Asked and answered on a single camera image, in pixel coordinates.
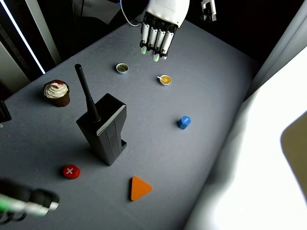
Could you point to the red round block white cross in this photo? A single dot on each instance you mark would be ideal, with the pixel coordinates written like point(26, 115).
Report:
point(71, 172)

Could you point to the grey table cloth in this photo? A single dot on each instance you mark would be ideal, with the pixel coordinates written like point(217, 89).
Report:
point(156, 148)

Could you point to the small bowl of orange soup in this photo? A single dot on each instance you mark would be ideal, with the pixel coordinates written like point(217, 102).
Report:
point(165, 80)

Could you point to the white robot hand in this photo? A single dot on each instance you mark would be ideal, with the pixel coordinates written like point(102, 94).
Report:
point(26, 203)
point(163, 12)

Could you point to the black box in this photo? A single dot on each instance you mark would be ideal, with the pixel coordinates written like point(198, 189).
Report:
point(4, 112)

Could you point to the toy cupcake with white frosting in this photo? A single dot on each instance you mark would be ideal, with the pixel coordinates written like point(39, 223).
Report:
point(57, 95)

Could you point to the beige panel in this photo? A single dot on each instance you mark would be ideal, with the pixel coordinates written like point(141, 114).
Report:
point(12, 72)

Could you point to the large white rounded shell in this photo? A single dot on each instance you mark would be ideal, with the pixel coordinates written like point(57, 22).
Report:
point(251, 167)

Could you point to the white post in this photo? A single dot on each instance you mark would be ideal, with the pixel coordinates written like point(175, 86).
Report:
point(43, 31)

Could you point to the olive rounded panel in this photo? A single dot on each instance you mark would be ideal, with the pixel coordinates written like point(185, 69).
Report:
point(297, 155)

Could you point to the black walkie-talkie radio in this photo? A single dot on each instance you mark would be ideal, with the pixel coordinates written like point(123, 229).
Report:
point(105, 134)

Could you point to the white light bar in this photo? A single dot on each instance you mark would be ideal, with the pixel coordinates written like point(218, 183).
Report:
point(23, 37)

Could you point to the grey background equipment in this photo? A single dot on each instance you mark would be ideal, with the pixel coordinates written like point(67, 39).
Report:
point(100, 9)

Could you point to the small bowl of green soup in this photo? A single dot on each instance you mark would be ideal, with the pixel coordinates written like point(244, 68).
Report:
point(122, 68)

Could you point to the orange triangle block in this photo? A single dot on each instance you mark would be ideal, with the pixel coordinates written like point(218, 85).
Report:
point(139, 188)

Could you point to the grey post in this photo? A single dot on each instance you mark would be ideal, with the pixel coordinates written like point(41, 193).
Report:
point(283, 48)

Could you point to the blue hexagonal block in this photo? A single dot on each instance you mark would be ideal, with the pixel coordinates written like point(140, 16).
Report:
point(184, 122)

